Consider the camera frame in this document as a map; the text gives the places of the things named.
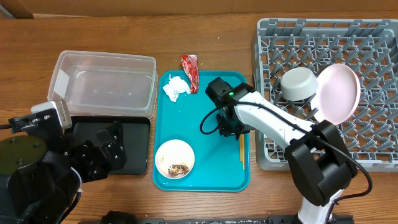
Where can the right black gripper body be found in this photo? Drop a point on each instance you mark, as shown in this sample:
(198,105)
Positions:
(231,123)

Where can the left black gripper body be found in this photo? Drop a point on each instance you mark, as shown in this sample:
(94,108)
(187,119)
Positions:
(85,160)

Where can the wooden chopstick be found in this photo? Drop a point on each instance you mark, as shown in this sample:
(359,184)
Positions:
(243,163)
(241,147)

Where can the white napkin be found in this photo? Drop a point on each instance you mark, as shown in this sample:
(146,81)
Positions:
(175,87)

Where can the red snack wrapper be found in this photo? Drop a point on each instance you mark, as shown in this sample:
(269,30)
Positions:
(190,67)

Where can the pink round plate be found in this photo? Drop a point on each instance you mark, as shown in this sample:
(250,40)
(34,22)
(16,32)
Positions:
(338,94)

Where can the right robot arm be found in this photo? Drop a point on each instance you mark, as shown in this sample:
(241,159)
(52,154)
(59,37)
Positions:
(319,161)

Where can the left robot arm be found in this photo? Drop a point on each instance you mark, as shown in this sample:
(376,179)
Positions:
(42,171)

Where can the grey dishwasher rack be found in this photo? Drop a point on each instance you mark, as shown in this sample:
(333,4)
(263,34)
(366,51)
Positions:
(367,46)

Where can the teal serving tray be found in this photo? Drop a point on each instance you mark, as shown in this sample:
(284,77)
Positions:
(217,166)

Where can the black plastic tray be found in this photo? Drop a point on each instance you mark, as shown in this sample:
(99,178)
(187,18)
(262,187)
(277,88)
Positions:
(136,132)

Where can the pink bowl with food scraps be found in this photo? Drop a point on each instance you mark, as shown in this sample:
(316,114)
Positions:
(174,151)

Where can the food scraps in bowl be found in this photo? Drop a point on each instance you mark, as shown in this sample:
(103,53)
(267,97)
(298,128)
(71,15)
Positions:
(178,170)

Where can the clear plastic storage bin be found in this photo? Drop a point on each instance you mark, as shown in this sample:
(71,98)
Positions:
(107,84)

